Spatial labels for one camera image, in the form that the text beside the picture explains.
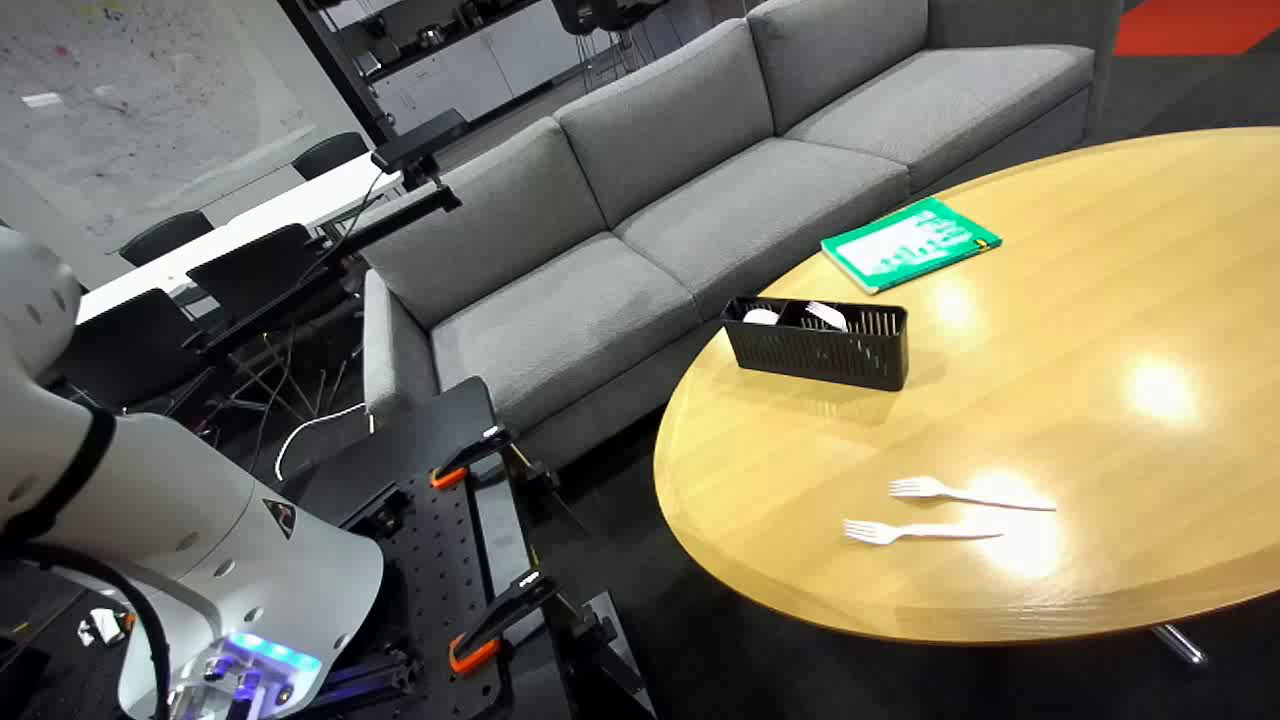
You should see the white cable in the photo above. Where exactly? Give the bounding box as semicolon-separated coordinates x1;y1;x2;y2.
268;400;369;488

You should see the black office chair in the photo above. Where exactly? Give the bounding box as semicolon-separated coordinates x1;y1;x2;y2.
56;286;206;414
182;219;332;335
287;129;372;184
114;207;217;270

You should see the grey cabinet with black frame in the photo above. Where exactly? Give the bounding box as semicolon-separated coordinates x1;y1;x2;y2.
277;0;765;143

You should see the black clamp with orange grip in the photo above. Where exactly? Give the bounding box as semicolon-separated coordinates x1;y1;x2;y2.
425;420;562;499
444;568;598;680

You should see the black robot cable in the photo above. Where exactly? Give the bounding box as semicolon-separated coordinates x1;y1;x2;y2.
0;542;180;720

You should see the white plastic fork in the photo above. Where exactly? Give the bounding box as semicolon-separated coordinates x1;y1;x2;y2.
839;517;1008;554
886;473;1058;522

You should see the white office desk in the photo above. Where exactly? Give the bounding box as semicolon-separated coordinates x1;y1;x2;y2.
77;147;403;327

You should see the black camera on stand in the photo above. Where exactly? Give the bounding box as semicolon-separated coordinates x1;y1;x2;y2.
317;109;468;255

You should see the black cutlery holder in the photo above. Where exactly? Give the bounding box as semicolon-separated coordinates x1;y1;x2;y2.
720;291;912;395

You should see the grey fabric sofa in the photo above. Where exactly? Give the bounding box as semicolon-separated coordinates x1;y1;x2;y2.
356;0;1111;476

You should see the orange armchair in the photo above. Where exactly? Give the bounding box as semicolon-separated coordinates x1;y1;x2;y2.
1106;0;1280;61

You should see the chrome table base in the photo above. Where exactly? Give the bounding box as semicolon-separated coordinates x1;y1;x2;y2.
1149;621;1213;671

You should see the green printed booklet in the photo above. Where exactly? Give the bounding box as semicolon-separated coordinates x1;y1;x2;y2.
815;197;1008;300

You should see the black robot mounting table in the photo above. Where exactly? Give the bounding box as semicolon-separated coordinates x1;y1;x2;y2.
282;377;659;720

